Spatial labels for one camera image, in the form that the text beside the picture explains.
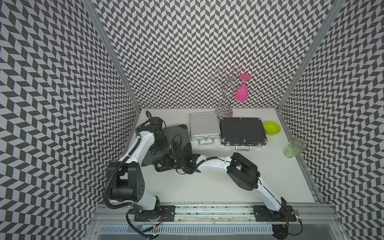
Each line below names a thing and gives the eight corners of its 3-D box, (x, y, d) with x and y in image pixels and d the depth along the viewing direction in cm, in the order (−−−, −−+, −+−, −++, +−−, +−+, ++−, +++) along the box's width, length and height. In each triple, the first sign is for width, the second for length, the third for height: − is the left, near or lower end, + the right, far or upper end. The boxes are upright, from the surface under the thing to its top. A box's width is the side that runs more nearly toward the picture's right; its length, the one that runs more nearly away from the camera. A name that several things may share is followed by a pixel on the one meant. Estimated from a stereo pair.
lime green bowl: (262, 137, 106) (266, 131, 100) (259, 127, 112) (262, 121, 106) (279, 137, 106) (283, 131, 100) (274, 127, 112) (278, 121, 106)
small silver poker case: (189, 144, 100) (188, 139, 95) (190, 117, 116) (190, 111, 111) (220, 144, 101) (221, 139, 95) (217, 117, 116) (218, 111, 111)
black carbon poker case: (222, 151, 97) (223, 146, 92) (219, 123, 112) (220, 117, 107) (266, 151, 97) (270, 146, 92) (257, 123, 112) (260, 117, 107)
